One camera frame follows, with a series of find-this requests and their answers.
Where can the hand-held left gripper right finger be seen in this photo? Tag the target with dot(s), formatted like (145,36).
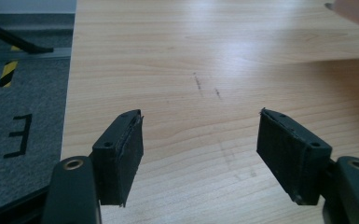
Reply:
(292,155)

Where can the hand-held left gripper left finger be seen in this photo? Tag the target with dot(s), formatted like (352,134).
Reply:
(118,158)

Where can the black stand leg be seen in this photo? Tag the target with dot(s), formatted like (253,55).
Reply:
(9,37)

